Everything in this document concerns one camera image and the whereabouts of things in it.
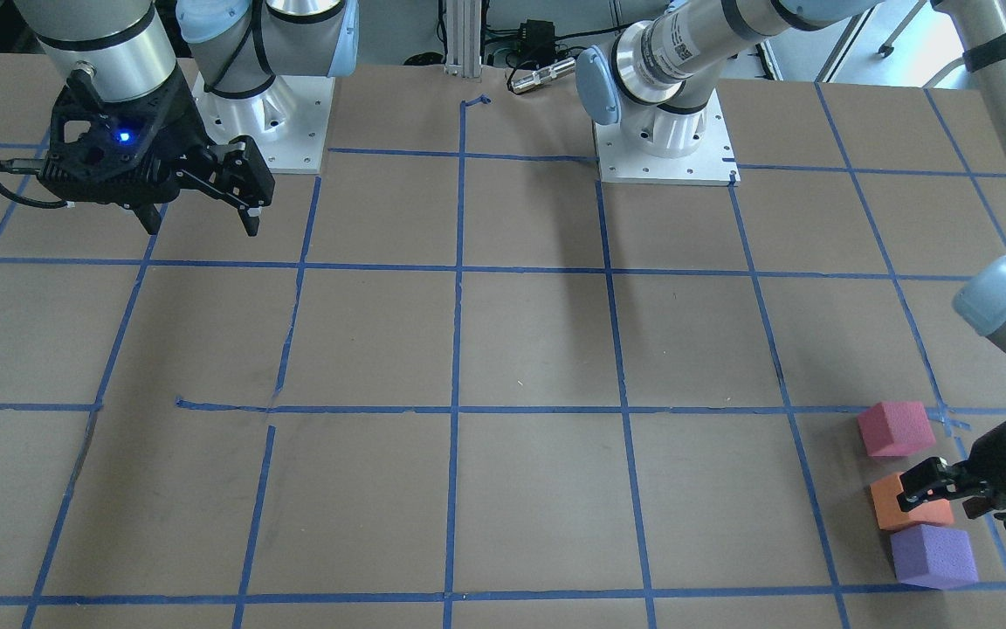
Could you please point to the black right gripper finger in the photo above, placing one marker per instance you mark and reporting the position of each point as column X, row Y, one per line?
column 235, row 173
column 149, row 217

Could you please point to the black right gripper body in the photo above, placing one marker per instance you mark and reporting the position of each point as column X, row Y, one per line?
column 181, row 116

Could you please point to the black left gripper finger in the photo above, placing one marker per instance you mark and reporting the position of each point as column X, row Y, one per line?
column 933, row 479

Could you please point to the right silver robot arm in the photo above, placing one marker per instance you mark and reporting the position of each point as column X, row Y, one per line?
column 241, row 47

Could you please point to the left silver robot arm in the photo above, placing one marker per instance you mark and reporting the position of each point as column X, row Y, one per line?
column 651, row 87

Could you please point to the pink foam cube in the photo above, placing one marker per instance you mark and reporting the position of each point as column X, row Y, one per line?
column 892, row 429

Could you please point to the purple foam cube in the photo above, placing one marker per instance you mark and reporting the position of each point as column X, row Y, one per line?
column 933, row 557

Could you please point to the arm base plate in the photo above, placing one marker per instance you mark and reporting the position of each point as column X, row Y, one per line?
column 652, row 146
column 289, row 122

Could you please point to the aluminium frame post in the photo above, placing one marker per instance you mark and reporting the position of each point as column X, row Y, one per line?
column 463, row 29

